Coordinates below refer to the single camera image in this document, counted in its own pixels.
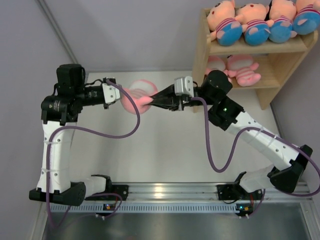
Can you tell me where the pink striped plush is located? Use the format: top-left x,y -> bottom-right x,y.
123,79 -> 158,114
226,54 -> 261,87
204,55 -> 228,75

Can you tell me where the boy doll shelved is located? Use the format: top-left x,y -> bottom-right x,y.
206,0 -> 244,46
236,3 -> 274,46

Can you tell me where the boy doll back corner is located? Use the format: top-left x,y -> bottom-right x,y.
266,0 -> 297,44

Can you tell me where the boy doll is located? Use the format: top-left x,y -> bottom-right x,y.
293,0 -> 320,35

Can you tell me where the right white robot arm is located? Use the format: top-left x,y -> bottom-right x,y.
150,70 -> 313,201

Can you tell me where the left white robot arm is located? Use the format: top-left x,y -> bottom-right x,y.
29,64 -> 121,206

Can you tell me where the wooden two-tier shelf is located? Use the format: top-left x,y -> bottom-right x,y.
192,8 -> 319,110

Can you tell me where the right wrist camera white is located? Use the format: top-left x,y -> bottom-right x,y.
174,76 -> 194,97

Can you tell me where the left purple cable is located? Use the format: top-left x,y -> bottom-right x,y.
45,79 -> 141,229

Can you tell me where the purple cable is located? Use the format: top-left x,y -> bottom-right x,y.
190,96 -> 320,218
45,79 -> 141,229

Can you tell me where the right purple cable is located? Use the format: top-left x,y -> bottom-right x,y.
190,96 -> 320,218

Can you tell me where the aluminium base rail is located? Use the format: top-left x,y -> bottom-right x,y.
80,182 -> 306,216

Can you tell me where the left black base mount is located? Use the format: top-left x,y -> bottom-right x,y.
85,184 -> 129,201

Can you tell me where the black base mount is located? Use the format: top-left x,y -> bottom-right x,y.
85,184 -> 129,201
216,184 -> 263,201

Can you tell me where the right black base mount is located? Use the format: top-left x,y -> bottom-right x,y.
216,184 -> 263,201

